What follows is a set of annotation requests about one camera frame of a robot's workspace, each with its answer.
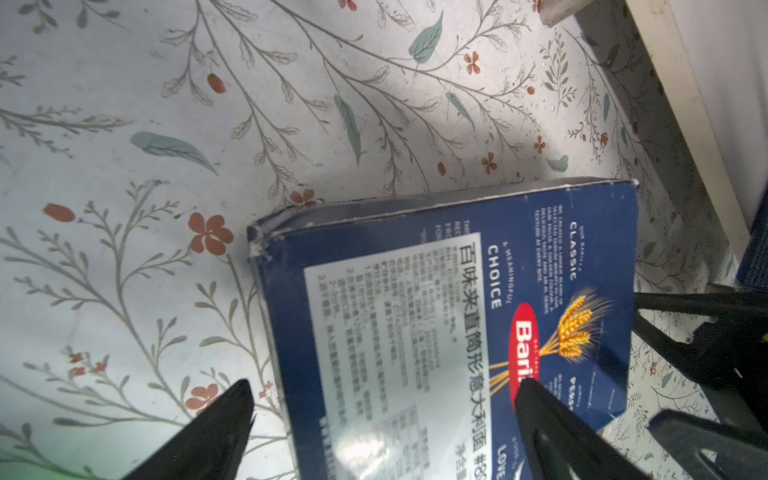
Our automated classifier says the white two-tier shelf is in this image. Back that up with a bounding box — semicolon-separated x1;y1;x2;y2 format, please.
539;0;768;247

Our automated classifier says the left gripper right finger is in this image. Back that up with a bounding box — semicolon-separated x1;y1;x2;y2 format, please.
515;378;647;480

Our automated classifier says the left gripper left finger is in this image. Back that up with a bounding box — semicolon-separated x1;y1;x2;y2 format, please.
126;379;254;480

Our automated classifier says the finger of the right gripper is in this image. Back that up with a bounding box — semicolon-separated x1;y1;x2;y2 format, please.
648;410;767;479
633;291;767;432

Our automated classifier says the blue Barilla spaghetti box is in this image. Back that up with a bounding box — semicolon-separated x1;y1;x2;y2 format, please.
736;192;768;292

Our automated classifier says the blue Barilla pasta box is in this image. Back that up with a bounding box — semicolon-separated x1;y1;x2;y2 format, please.
248;178;639;479

